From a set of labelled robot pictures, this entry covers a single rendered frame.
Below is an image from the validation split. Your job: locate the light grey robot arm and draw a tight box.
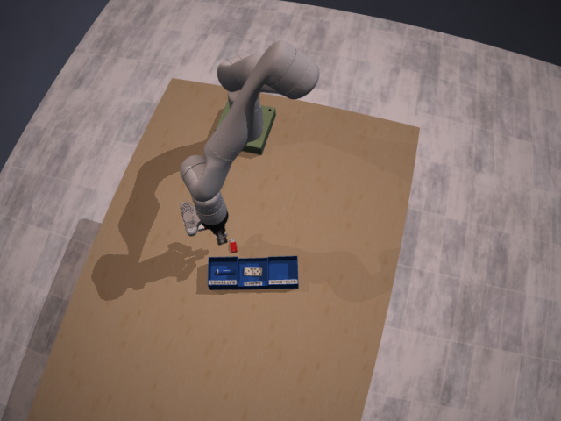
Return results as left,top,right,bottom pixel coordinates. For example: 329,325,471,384
180,40,319,236

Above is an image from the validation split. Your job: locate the white domino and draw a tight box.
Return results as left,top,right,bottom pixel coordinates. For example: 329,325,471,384
245,267,262,276

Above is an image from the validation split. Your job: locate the blue rack of three bins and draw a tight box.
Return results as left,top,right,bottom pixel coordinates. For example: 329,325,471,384
208,256,299,290

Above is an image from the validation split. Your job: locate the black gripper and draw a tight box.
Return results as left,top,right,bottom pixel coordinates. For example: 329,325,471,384
201,211,228,245

